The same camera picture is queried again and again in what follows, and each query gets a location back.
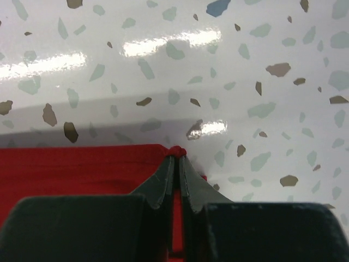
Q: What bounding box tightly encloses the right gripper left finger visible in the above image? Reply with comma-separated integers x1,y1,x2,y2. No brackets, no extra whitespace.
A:
1,156,175,261

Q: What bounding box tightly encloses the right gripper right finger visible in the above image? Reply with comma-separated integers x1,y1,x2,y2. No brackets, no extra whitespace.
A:
178,157,348,261

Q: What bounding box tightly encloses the red t shirt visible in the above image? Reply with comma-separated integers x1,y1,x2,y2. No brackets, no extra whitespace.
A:
0,144,209,254

